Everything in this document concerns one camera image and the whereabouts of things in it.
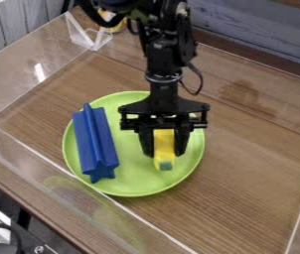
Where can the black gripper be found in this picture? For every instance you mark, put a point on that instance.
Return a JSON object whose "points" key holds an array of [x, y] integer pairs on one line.
{"points": [[164, 110]]}

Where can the yellow toy banana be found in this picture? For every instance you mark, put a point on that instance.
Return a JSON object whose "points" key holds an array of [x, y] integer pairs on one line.
{"points": [[164, 149]]}

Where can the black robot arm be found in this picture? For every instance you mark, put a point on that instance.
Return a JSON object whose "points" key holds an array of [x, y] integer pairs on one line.
{"points": [[161, 22]]}

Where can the green round plate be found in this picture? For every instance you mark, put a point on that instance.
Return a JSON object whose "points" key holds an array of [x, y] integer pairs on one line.
{"points": [[137, 177]]}

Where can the blue star-shaped block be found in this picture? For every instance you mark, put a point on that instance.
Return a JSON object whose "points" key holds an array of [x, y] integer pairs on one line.
{"points": [[99, 158]]}

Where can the clear acrylic enclosure wall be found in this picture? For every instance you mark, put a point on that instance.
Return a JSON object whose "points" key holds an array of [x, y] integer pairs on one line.
{"points": [[235, 207]]}

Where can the clear acrylic corner bracket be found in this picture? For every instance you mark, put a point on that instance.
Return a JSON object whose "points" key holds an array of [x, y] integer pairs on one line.
{"points": [[89, 38]]}

